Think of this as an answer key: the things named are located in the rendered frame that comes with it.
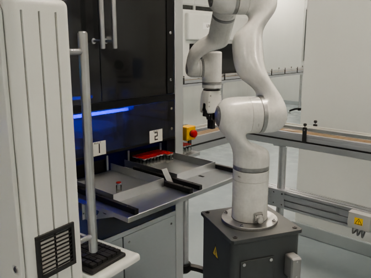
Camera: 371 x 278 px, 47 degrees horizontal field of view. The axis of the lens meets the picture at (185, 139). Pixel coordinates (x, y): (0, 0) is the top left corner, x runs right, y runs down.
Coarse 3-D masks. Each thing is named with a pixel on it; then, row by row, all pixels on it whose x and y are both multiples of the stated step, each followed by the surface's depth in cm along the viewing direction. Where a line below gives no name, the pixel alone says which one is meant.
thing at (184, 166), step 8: (176, 160) 214; (184, 160) 212; (192, 160) 208; (200, 160) 204; (208, 160) 201; (144, 168) 194; (152, 168) 190; (160, 168) 200; (168, 168) 200; (176, 168) 200; (184, 168) 200; (192, 168) 200; (200, 168) 192; (208, 168) 196; (176, 176) 181; (184, 176) 184; (192, 176) 188
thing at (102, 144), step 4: (104, 140) 182; (96, 144) 179; (100, 144) 180; (104, 144) 182; (96, 148) 179; (100, 148) 181; (104, 148) 182; (96, 152) 179; (100, 152) 181; (104, 152) 183
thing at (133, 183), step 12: (120, 168) 192; (84, 180) 182; (96, 180) 182; (108, 180) 182; (120, 180) 182; (132, 180) 182; (144, 180) 182; (156, 180) 171; (96, 192) 163; (108, 192) 168; (120, 192) 158; (132, 192) 163; (144, 192) 167
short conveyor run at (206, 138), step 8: (200, 128) 250; (216, 128) 270; (200, 136) 247; (208, 136) 252; (216, 136) 258; (224, 136) 264; (192, 144) 242; (200, 144) 248; (208, 144) 253; (216, 144) 259
